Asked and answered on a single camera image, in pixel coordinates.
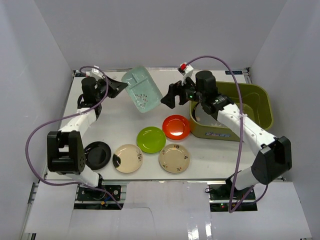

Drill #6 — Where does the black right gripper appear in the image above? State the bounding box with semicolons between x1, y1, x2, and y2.
161;74;205;110

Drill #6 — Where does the light blue rectangular dish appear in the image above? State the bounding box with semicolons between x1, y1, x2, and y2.
121;66;163;113

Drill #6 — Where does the grey reindeer plate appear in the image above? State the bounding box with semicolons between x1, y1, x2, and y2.
192;103;226;128

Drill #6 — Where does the lime green round plate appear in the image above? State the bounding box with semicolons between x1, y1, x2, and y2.
136;126;166;154

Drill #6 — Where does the cream floral plate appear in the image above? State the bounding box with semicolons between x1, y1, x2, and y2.
158;143;191;174

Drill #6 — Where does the cream plate with black patch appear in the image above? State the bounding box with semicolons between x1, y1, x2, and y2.
112;144;144;174

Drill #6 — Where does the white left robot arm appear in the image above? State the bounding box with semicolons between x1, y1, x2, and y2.
47;76;128;200

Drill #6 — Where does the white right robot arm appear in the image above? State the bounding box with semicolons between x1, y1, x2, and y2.
161;70;292;200

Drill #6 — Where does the olive green plastic bin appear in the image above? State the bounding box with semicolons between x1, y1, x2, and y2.
189;81;274;142

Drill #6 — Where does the orange round plate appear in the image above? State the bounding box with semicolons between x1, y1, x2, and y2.
162;114;191;141

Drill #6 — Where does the left blue table label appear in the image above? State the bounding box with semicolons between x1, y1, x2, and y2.
74;72;86;78

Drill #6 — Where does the blue table label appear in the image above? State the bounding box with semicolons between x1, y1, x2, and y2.
74;72;86;78
225;70;243;75

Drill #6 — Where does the right blue table label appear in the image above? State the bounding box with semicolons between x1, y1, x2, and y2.
225;70;243;75

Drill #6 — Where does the black round plate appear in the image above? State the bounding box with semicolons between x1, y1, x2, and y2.
84;141;112;171

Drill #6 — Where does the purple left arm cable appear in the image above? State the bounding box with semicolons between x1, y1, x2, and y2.
25;65;124;210

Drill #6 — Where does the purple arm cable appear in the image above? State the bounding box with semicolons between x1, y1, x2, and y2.
25;65;124;210
184;55;270;214

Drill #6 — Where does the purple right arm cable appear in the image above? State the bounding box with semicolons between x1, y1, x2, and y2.
184;55;270;214

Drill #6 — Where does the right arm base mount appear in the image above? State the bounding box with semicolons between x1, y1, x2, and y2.
204;184;258;213

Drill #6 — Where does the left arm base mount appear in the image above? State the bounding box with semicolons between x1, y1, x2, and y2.
74;184;124;210

